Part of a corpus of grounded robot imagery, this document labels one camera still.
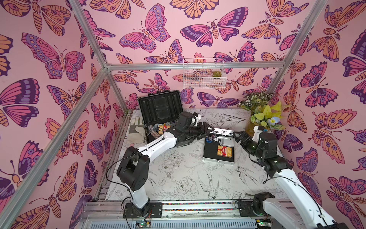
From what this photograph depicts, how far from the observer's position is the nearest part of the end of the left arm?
25.7 inches

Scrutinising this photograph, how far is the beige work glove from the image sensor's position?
1.04 m

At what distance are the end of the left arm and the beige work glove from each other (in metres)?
0.43

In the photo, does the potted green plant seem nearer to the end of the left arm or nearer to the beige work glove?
the end of the left arm
